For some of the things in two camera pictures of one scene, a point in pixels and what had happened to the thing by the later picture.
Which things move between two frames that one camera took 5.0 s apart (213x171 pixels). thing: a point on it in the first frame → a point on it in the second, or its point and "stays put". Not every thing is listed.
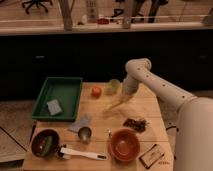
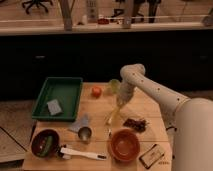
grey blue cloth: [77, 126] stays put
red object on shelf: [103, 21] stays put
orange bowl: [125, 145] stays put
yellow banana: [107, 108] → [115, 116]
